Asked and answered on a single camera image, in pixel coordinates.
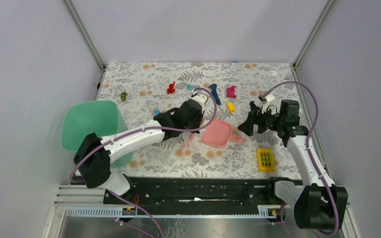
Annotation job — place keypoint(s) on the small yellow block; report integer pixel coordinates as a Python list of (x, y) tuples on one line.
[(230, 107)]

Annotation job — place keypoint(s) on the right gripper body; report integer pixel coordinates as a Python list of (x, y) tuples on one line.
[(272, 122)]

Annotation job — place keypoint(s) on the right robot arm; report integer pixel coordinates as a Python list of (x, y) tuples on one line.
[(320, 204)]

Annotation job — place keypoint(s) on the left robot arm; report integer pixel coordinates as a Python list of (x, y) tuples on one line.
[(96, 154)]

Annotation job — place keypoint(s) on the pink dustpan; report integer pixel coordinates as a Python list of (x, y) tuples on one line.
[(219, 133)]

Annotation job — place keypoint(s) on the yellow grid block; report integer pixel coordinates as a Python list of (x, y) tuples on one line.
[(265, 160)]

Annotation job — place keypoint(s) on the red paper scrap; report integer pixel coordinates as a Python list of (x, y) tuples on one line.
[(171, 88)]

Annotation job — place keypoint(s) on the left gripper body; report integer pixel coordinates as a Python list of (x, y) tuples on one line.
[(194, 125)]

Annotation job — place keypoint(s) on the green trash bin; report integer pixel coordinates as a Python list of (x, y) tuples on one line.
[(101, 117)]

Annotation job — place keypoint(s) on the green paper scrap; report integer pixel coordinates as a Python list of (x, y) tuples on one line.
[(123, 96)]

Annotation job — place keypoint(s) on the pink brush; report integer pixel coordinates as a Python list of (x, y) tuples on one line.
[(186, 145)]

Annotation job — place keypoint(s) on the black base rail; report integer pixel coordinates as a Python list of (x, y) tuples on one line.
[(202, 196)]

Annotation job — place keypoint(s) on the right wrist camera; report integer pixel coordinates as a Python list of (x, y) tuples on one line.
[(269, 103)]

